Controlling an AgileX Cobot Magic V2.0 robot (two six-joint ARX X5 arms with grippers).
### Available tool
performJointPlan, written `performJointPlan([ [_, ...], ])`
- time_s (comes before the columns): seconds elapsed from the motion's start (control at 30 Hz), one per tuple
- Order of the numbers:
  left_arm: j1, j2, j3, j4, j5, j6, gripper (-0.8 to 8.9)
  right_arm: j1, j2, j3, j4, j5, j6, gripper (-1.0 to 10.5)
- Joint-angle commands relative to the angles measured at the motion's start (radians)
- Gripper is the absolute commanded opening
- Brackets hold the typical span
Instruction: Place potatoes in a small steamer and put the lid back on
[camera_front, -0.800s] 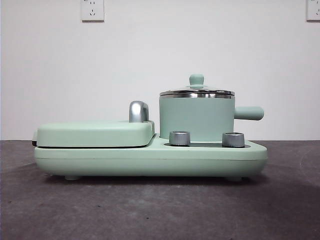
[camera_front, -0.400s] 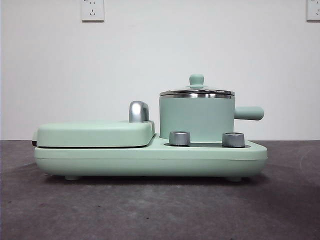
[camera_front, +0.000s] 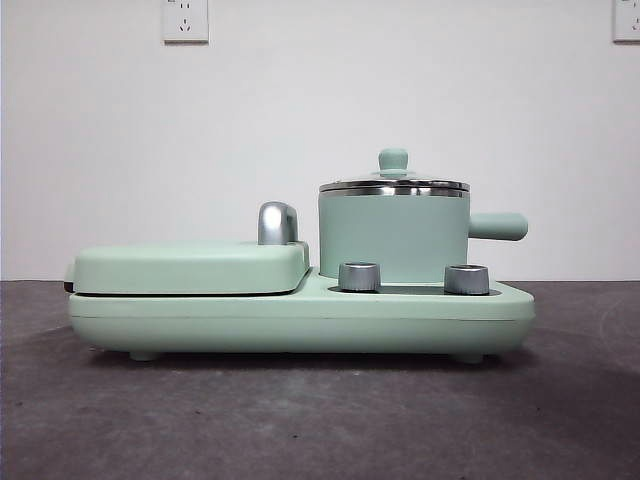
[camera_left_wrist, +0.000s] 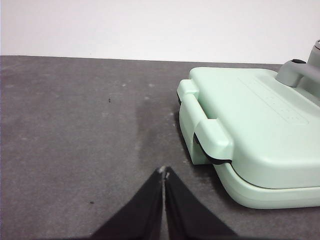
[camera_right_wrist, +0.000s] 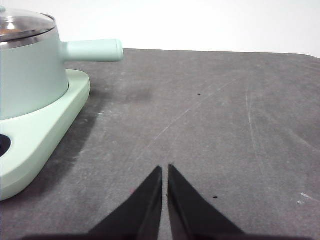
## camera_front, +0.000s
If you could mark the glass lid with green knob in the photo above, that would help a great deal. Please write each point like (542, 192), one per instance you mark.
(394, 160)

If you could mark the mint green steamer pot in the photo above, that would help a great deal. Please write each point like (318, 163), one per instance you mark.
(390, 235)

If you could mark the silver control knob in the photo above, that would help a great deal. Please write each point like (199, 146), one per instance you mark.
(465, 278)
(357, 276)

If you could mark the mint green breakfast machine base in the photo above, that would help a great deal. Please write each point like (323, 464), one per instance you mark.
(300, 320)

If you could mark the mint green griddle cover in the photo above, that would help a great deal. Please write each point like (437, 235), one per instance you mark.
(175, 265)

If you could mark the white wall socket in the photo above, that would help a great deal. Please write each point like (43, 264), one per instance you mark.
(184, 32)
(627, 25)

